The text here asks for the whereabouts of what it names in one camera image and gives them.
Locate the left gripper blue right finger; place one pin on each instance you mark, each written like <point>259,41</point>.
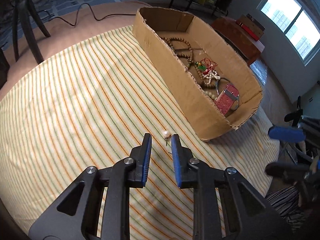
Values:
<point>181,156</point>

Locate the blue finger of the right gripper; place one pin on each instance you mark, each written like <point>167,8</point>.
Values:
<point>286,134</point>
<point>279,169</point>

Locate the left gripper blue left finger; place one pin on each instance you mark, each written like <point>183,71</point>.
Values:
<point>141,155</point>

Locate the pearl earring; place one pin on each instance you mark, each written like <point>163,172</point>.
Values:
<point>166,136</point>

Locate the red strap wristwatch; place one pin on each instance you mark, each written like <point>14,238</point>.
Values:
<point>228,99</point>

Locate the dark metal bangle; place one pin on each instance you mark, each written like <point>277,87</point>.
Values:
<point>221,84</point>

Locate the cardboard box tray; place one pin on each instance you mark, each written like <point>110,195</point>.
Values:
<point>190,56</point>

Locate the yellow striped cloth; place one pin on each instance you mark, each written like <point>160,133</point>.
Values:
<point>89,105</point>

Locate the orange covered low table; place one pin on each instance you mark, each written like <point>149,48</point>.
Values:
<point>238,38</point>

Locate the red and tan box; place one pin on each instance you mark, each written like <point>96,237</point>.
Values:
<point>251,26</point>

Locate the window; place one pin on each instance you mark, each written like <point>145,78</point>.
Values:
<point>292,18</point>

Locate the black tripod stand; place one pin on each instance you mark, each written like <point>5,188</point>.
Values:
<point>22,10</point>

